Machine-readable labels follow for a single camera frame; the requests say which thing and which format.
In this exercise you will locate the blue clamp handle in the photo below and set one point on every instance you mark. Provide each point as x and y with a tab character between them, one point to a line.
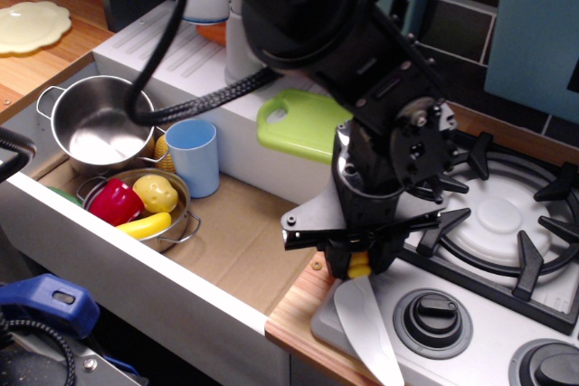
60	304

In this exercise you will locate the orange toy carrot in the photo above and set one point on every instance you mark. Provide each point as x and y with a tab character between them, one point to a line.
213	32

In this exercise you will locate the black stove knob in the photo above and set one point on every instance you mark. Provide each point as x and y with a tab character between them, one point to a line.
544	362
433	324

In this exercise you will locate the green toy vegetable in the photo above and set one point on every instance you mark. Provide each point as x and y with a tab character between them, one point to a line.
68	196

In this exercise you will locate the red toy bell pepper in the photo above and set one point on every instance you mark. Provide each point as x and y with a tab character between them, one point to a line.
116	203

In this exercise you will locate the yellow toy corn cob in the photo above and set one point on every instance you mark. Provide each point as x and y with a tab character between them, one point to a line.
162	155

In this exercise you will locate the black stove burner grate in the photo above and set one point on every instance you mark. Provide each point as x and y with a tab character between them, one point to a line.
510	241

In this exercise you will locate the light blue plastic cup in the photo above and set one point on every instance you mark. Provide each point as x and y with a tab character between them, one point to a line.
193	148

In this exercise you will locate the yellow toy banana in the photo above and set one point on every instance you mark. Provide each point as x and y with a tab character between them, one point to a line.
147	227

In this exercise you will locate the green plastic cutting board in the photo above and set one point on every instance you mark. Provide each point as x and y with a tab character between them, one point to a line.
300	123

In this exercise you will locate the yellow handled toy knife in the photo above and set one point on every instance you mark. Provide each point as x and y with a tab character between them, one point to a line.
362	322

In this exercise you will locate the small steel pot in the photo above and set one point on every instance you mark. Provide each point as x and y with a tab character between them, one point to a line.
184	224

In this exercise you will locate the teal plastic bin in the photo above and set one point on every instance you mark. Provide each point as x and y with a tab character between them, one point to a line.
533	58

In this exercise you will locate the yellow toy potato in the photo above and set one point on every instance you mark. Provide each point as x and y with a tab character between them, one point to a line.
156	192

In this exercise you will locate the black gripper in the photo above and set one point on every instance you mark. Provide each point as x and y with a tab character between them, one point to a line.
352	214

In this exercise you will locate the cream scalloped plate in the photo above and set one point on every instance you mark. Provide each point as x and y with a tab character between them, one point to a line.
29	26

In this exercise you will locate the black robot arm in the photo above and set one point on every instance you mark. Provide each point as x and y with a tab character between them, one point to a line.
387	159

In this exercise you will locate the white toy sink basin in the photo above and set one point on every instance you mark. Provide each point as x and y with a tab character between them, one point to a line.
200	280

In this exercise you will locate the large steel pot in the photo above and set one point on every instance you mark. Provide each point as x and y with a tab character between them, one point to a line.
90	125

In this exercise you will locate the grey toy faucet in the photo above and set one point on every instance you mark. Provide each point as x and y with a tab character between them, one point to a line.
240	60

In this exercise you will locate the grey toy stove top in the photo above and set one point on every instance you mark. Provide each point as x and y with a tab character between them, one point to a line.
496	337

